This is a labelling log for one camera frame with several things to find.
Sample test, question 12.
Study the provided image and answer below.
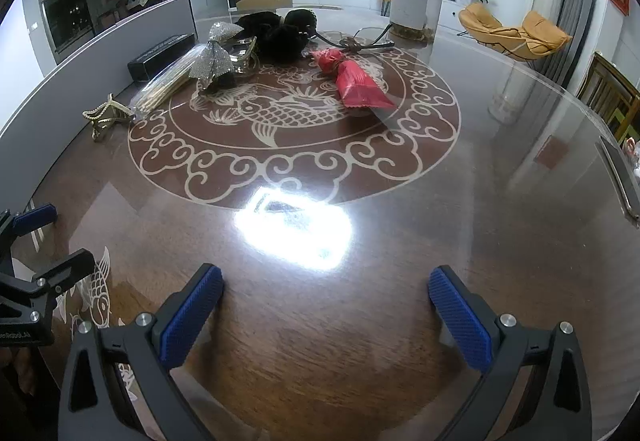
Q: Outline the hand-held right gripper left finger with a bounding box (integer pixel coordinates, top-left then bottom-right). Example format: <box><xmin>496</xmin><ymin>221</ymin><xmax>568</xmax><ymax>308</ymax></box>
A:
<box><xmin>59</xmin><ymin>262</ymin><xmax>224</xmax><ymax>441</ymax></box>

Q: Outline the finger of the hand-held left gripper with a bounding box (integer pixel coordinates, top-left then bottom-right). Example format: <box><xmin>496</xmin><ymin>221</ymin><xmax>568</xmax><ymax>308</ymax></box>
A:
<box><xmin>0</xmin><ymin>248</ymin><xmax>96</xmax><ymax>322</ymax></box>
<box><xmin>0</xmin><ymin>203</ymin><xmax>57</xmax><ymax>238</ymax></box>

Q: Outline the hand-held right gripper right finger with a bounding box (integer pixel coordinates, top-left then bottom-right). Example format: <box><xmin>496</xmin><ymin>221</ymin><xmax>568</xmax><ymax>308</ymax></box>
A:
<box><xmin>427</xmin><ymin>265</ymin><xmax>593</xmax><ymax>441</ymax></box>

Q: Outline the gold hair claw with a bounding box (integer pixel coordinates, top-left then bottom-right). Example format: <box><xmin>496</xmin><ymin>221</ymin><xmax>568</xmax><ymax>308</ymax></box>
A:
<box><xmin>82</xmin><ymin>93</ymin><xmax>136</xmax><ymax>142</ymax></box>

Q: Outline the white storage box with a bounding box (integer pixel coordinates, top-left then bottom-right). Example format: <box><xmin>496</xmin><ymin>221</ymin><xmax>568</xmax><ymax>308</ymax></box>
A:
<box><xmin>0</xmin><ymin>0</ymin><xmax>198</xmax><ymax>249</ymax></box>

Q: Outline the bamboo skewer bundle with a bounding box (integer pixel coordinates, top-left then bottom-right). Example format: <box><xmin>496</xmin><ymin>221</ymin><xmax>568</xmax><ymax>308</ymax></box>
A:
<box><xmin>130</xmin><ymin>43</ymin><xmax>211</xmax><ymax>119</ymax></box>

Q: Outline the red snack packet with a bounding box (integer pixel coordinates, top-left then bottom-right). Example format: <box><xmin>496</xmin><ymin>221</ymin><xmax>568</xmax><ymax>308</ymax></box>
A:
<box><xmin>310</xmin><ymin>47</ymin><xmax>398</xmax><ymax>112</ymax></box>

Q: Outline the brown patterned desktop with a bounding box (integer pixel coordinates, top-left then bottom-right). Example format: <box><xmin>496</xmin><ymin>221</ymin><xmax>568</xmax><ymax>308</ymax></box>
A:
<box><xmin>0</xmin><ymin>3</ymin><xmax>640</xmax><ymax>441</ymax></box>

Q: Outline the black framed window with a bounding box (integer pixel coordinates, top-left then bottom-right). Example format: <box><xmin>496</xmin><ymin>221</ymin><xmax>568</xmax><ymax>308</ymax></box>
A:
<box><xmin>40</xmin><ymin>0</ymin><xmax>97</xmax><ymax>62</ymax></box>

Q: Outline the black rectangular box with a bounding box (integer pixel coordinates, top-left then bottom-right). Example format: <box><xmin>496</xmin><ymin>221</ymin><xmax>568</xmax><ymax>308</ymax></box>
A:
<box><xmin>127</xmin><ymin>33</ymin><xmax>196</xmax><ymax>82</ymax></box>

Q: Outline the grey metal bar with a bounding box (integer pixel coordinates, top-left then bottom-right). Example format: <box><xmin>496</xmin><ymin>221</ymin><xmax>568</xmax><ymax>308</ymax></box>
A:
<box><xmin>596</xmin><ymin>136</ymin><xmax>640</xmax><ymax>223</ymax></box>

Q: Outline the wooden chair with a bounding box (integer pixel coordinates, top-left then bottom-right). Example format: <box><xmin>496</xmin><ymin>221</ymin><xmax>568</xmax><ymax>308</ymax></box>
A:
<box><xmin>575</xmin><ymin>51</ymin><xmax>640</xmax><ymax>144</ymax></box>

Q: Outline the orange lounge chair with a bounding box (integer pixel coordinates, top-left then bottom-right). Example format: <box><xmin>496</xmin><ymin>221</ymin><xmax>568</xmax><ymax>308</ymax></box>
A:
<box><xmin>459</xmin><ymin>3</ymin><xmax>573</xmax><ymax>62</ymax></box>

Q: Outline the black fluffy plush item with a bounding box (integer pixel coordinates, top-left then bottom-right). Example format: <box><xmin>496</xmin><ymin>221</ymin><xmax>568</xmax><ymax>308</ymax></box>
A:
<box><xmin>234</xmin><ymin>7</ymin><xmax>321</xmax><ymax>65</ymax></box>

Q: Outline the cardboard box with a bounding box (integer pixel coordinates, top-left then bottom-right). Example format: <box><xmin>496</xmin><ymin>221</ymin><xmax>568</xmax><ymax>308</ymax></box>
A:
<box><xmin>235</xmin><ymin>0</ymin><xmax>293</xmax><ymax>12</ymax></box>

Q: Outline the clear cylindrical container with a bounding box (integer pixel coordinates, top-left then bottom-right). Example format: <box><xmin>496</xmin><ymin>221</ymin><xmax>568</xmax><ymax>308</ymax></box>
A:
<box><xmin>387</xmin><ymin>0</ymin><xmax>446</xmax><ymax>42</ymax></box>

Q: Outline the black cable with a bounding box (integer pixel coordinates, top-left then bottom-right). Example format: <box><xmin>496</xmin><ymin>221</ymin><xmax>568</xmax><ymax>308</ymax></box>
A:
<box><xmin>310</xmin><ymin>23</ymin><xmax>398</xmax><ymax>54</ymax></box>

